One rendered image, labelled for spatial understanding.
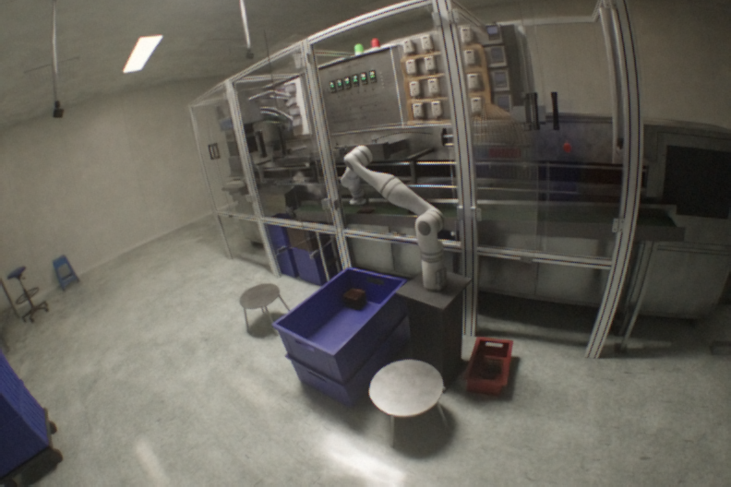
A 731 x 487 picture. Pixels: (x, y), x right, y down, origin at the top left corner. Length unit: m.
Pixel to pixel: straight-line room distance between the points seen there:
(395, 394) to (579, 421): 0.86
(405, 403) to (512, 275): 1.05
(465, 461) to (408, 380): 0.45
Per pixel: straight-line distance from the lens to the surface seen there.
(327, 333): 1.67
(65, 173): 5.76
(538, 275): 1.89
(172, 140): 6.04
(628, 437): 1.61
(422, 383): 1.31
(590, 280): 1.90
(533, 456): 1.44
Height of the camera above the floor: 1.28
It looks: 19 degrees down
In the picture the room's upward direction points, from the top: 10 degrees counter-clockwise
